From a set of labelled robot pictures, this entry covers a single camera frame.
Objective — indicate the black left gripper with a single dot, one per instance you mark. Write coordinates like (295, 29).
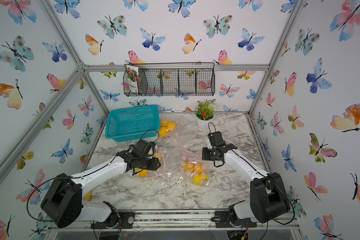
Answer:
(155, 164)

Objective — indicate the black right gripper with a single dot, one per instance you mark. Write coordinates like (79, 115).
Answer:
(204, 156)

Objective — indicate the yellow pear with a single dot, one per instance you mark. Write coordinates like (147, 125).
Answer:
(187, 165)

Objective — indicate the yellow-green pear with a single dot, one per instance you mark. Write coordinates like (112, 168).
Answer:
(200, 179)

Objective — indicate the clear zip-top bag with pears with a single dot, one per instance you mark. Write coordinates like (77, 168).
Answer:
(172, 168)

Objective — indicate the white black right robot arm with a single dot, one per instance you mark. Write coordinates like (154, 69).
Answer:
(268, 198)

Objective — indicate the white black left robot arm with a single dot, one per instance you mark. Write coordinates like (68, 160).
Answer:
(64, 202)

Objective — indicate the clear bag of lemons front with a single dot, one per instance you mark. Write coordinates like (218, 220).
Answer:
(149, 164)

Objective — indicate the teal plastic basket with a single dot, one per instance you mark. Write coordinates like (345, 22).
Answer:
(132, 124)

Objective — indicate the white pot artificial plant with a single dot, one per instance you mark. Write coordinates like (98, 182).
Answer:
(205, 112)

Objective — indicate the seed packet in basket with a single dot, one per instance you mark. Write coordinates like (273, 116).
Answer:
(133, 79)

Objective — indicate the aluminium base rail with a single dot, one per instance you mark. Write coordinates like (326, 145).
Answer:
(171, 220)

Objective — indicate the black wire wall basket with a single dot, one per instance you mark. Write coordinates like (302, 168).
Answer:
(181, 80)

